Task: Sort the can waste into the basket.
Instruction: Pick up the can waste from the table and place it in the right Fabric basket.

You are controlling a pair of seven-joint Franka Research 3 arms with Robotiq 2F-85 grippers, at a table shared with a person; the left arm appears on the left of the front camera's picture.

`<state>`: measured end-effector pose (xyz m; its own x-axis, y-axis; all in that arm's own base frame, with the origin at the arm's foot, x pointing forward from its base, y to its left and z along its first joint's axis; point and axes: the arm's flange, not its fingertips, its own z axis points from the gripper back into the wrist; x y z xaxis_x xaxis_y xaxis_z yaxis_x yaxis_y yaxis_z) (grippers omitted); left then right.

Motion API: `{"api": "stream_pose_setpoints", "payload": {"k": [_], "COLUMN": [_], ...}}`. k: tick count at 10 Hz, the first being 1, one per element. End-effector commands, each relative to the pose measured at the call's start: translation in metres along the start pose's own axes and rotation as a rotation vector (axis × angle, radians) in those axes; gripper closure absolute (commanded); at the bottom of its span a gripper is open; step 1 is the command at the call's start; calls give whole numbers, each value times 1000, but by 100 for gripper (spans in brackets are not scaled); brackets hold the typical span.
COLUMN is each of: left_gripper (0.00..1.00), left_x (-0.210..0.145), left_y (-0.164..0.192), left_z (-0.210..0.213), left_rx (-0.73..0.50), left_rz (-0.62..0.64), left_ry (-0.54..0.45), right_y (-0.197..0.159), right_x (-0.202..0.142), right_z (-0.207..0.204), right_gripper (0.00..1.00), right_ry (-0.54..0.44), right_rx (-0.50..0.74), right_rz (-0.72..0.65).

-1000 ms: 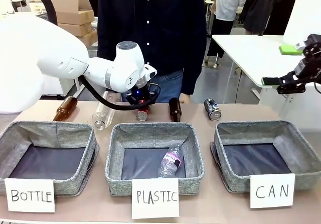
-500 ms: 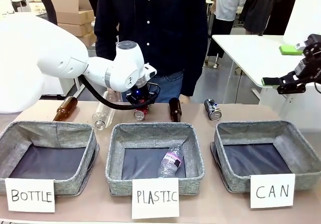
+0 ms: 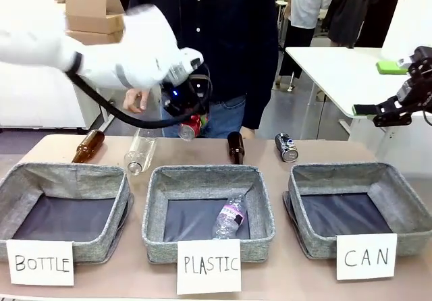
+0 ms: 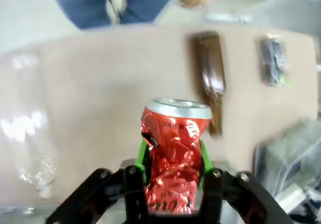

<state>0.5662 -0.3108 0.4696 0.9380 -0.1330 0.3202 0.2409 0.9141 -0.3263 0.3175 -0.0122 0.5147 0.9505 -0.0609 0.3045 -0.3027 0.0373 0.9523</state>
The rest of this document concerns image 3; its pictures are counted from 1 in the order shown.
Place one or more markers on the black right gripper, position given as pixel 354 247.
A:
pixel 418 95

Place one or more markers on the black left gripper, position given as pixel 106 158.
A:
pixel 184 95

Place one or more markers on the red drink can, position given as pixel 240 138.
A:
pixel 189 129

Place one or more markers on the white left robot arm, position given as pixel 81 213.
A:
pixel 44 49

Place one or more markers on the grey fabric basket plastic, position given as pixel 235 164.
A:
pixel 202 179

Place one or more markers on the grey fabric basket can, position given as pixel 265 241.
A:
pixel 398 186

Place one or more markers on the dark blue drink can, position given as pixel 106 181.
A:
pixel 286 147

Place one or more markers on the white paper label CAN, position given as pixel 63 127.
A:
pixel 366 256

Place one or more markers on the grey fabric basket bottle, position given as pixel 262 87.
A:
pixel 23 193

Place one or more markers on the person's left hand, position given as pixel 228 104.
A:
pixel 249 133

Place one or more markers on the person's right hand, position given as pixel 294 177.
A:
pixel 136 100

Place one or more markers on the green box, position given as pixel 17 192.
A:
pixel 388 67

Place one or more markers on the dark brown glass bottle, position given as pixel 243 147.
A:
pixel 235 147

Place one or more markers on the clear glass bottle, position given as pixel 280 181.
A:
pixel 141 152

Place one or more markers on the white side table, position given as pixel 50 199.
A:
pixel 341 68

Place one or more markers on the person in navy shirt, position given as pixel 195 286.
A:
pixel 229 44

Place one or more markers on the crushed clear plastic bottle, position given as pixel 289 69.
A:
pixel 231 216

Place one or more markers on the dark hanging coat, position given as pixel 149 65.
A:
pixel 361 11

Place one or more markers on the amber brown glass bottle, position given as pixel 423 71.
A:
pixel 89 145

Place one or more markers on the person in white shirt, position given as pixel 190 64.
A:
pixel 310 11

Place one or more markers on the flat cardboard box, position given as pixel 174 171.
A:
pixel 94 37

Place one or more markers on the open cardboard box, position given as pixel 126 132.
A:
pixel 94 14

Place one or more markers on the white paper label PLASTIC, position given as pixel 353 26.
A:
pixel 209 265

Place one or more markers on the white cabinet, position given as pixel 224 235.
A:
pixel 37 98

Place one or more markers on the white paper label BOTTLE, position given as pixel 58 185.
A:
pixel 40 263

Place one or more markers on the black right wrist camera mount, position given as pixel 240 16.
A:
pixel 422 59

